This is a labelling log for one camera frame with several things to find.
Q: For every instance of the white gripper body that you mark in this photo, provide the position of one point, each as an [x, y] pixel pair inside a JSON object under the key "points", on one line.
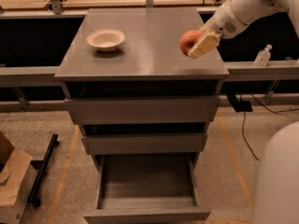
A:
{"points": [[224, 21]]}

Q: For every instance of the red apple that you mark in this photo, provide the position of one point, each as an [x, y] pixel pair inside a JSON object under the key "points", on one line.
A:
{"points": [[188, 39]]}

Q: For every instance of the grey metal rail shelf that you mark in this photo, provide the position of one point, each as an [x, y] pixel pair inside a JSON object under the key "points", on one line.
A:
{"points": [[43, 76]]}

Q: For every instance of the clear sanitizer pump bottle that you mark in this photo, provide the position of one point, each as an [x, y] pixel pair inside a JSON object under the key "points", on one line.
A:
{"points": [[263, 56]]}

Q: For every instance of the grey open bottom drawer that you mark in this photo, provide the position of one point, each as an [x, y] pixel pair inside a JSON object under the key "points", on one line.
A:
{"points": [[146, 188]]}

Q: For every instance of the white paper bowl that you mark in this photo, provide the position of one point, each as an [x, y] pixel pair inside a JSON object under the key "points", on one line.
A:
{"points": [[106, 40]]}

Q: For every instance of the black metal bar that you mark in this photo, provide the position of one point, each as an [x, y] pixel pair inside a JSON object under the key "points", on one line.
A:
{"points": [[41, 168]]}

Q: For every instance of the brown cardboard box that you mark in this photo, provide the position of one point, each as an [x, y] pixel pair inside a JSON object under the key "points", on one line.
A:
{"points": [[17, 177]]}

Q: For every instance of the grey top drawer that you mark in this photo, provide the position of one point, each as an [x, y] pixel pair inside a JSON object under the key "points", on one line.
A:
{"points": [[142, 110]]}

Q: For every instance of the black floor power box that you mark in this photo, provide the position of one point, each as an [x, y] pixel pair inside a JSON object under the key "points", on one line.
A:
{"points": [[238, 104]]}

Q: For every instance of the grey middle drawer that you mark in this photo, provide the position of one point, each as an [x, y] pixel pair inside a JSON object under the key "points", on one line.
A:
{"points": [[145, 143]]}

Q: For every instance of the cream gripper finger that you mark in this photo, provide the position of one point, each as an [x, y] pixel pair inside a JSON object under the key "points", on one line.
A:
{"points": [[206, 43], [207, 27]]}

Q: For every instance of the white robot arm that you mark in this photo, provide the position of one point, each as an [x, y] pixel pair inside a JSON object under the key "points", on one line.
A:
{"points": [[276, 196]]}

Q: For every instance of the grey drawer cabinet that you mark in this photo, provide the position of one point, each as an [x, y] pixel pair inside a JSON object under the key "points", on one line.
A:
{"points": [[147, 64]]}

